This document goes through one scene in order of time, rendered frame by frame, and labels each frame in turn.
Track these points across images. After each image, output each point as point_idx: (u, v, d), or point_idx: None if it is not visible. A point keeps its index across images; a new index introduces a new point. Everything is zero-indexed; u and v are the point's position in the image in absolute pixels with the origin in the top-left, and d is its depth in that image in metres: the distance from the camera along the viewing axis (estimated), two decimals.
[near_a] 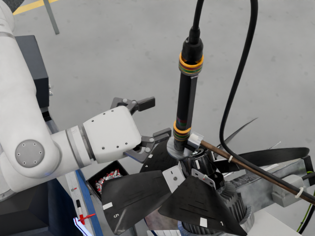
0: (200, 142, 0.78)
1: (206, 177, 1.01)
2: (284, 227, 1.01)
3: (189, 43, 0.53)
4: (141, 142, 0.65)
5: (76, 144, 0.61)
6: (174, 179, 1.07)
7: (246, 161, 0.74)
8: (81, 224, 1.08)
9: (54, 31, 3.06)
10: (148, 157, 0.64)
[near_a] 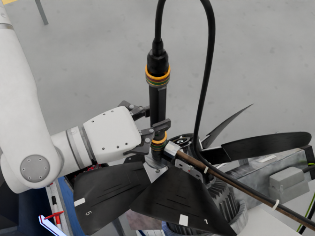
0: (176, 152, 0.76)
1: (191, 169, 0.88)
2: (282, 226, 0.88)
3: (153, 55, 0.51)
4: (142, 136, 0.66)
5: (76, 145, 0.61)
6: (156, 172, 0.94)
7: (222, 172, 0.72)
8: (49, 222, 0.94)
9: (43, 21, 2.92)
10: (150, 146, 0.65)
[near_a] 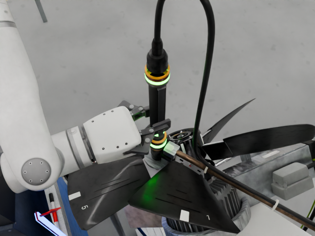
0: (176, 152, 0.76)
1: (192, 164, 0.85)
2: (287, 224, 0.85)
3: (152, 55, 0.51)
4: (142, 136, 0.66)
5: (76, 144, 0.61)
6: None
7: (221, 172, 0.72)
8: (46, 219, 0.91)
9: (42, 18, 2.89)
10: (150, 146, 0.65)
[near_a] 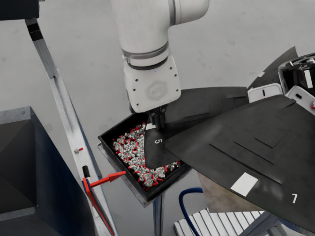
0: None
1: None
2: None
3: None
4: None
5: None
6: None
7: None
8: (95, 195, 0.55)
9: None
10: None
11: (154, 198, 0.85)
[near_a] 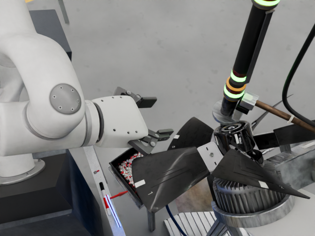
0: (256, 102, 0.70)
1: (210, 156, 1.01)
2: None
3: None
4: (146, 135, 0.63)
5: (91, 117, 0.54)
6: (215, 142, 1.12)
7: (311, 121, 0.66)
8: (111, 202, 1.01)
9: (64, 19, 2.99)
10: (150, 151, 0.62)
11: None
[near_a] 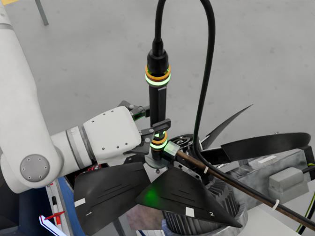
0: (176, 152, 0.76)
1: (156, 172, 0.94)
2: (282, 227, 0.88)
3: (153, 55, 0.51)
4: (142, 136, 0.66)
5: (76, 145, 0.61)
6: None
7: (222, 172, 0.72)
8: (50, 223, 0.94)
9: (43, 22, 2.92)
10: (150, 146, 0.65)
11: None
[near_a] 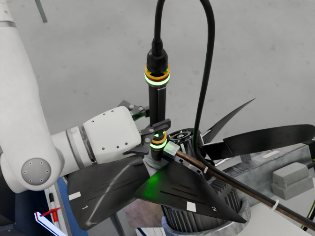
0: (176, 152, 0.76)
1: None
2: (286, 224, 0.85)
3: (152, 55, 0.51)
4: (142, 136, 0.66)
5: (76, 144, 0.61)
6: None
7: (221, 172, 0.72)
8: (46, 219, 0.91)
9: (42, 18, 2.89)
10: (150, 146, 0.65)
11: None
